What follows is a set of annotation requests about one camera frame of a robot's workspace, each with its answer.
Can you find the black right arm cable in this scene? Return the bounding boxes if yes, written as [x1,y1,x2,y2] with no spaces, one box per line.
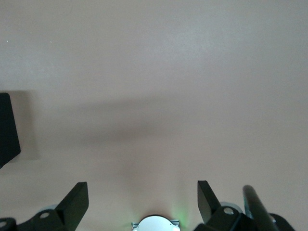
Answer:
[241,184,279,231]

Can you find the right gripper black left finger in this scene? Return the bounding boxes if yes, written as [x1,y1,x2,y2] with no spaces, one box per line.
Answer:
[0,181,90,231]

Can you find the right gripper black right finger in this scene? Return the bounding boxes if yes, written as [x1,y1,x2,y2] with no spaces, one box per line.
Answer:
[193,180,298,231]

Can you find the black rectangular box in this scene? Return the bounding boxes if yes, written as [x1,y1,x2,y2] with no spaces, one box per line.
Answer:
[0,92,22,169]

